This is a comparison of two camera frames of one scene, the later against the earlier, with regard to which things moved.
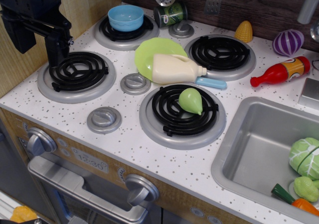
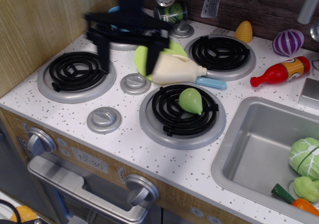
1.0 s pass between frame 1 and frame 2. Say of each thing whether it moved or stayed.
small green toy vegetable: stayed
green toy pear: stayed
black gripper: moved
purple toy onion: stayed
